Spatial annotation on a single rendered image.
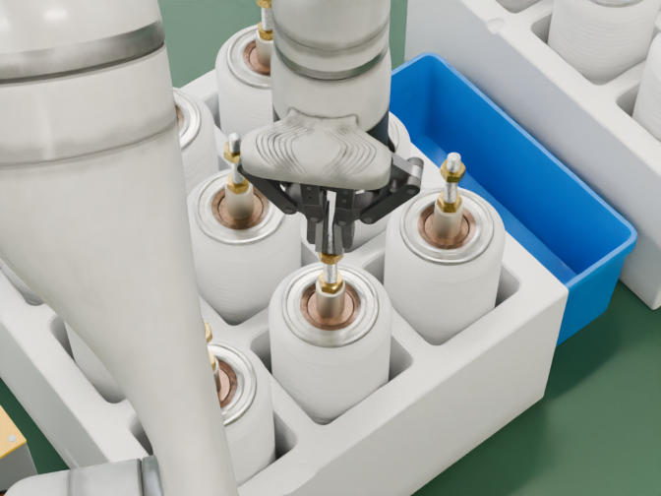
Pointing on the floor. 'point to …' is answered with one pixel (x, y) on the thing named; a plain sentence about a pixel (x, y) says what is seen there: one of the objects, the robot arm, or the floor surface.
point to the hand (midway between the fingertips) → (330, 228)
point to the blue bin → (516, 183)
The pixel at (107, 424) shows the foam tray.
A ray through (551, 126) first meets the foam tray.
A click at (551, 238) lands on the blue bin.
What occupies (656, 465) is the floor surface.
